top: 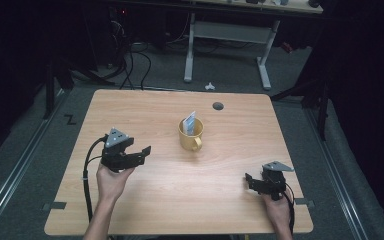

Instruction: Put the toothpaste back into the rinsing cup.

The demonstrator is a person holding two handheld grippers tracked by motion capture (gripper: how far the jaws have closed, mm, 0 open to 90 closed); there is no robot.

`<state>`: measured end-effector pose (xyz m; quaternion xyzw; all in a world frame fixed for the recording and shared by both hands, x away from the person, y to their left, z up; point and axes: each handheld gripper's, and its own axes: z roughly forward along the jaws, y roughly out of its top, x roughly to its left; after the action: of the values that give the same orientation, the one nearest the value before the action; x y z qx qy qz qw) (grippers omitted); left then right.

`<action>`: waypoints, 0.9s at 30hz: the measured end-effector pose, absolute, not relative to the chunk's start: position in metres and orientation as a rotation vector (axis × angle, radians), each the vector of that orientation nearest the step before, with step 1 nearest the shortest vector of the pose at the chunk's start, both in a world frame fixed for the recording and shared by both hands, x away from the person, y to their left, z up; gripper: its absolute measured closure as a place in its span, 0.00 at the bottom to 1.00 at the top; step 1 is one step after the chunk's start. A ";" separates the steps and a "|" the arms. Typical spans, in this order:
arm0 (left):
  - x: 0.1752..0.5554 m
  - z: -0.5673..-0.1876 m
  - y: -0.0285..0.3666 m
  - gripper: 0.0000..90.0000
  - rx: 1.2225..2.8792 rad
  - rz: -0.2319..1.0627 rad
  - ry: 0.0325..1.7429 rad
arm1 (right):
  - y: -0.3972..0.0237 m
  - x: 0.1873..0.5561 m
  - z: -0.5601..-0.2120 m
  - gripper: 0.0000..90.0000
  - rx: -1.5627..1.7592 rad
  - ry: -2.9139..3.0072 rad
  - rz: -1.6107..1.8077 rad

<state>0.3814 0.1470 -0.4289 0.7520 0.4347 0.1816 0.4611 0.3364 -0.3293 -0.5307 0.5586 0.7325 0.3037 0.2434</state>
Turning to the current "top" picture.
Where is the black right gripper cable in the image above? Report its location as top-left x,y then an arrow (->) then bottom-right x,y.
281,182 -> 296,236

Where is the white and blue tube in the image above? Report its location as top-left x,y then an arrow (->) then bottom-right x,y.
182,110 -> 197,136

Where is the yellow mug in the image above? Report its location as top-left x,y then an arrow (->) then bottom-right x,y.
177,116 -> 205,153

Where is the grey tape strip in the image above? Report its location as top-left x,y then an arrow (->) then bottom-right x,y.
41,201 -> 68,212
294,197 -> 316,210

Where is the person's right hand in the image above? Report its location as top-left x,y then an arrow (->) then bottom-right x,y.
260,191 -> 295,232

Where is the bundle of black floor cables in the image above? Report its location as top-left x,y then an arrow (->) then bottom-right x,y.
106,19 -> 153,91

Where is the white-framed wooden desk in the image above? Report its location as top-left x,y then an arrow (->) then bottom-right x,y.
183,0 -> 324,91

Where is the person's left hand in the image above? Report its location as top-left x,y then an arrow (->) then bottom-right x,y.
95,162 -> 136,204

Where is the black metal stand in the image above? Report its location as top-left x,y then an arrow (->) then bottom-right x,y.
42,59 -> 76,120
269,64 -> 332,142

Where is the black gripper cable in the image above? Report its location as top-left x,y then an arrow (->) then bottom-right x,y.
281,182 -> 296,236
82,134 -> 110,224

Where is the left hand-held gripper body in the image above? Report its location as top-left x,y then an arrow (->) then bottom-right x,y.
100,127 -> 147,173

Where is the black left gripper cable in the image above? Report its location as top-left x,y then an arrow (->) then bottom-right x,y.
82,134 -> 110,224

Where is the metal floor rail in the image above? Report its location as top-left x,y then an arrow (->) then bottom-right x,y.
0,89 -> 68,234
304,107 -> 370,240

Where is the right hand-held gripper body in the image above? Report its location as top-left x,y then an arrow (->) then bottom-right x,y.
260,161 -> 295,201

